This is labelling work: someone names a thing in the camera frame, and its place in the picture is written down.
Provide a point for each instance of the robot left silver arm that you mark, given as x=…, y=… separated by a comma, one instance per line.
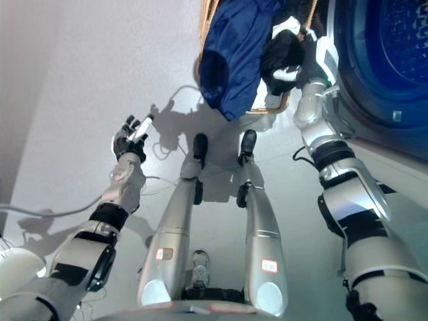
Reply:
x=83, y=247

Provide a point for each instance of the robot right silver leg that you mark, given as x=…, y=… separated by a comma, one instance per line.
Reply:
x=264, y=227

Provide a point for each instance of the dark grey washing machine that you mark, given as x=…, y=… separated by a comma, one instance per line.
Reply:
x=384, y=50

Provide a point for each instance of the white garment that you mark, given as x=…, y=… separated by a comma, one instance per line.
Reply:
x=287, y=25

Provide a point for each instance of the black garment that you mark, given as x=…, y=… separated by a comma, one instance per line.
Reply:
x=294, y=8
x=281, y=50

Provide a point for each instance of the wicker laundry basket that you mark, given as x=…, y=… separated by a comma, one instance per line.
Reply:
x=267, y=110

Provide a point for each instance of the robot silver leg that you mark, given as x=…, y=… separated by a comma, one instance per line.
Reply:
x=174, y=227
x=264, y=227

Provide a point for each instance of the robot right silver arm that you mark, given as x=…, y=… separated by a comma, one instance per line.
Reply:
x=354, y=200

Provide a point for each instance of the robot left black hand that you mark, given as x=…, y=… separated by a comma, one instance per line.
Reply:
x=125, y=145

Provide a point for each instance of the robot silver torso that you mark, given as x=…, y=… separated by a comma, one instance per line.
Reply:
x=187, y=311

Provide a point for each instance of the robot left silver leg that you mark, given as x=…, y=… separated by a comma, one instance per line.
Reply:
x=174, y=227

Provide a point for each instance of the robot right black hand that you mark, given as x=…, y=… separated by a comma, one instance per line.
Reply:
x=326, y=63

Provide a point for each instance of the blue garment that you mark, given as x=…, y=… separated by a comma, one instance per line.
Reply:
x=234, y=50

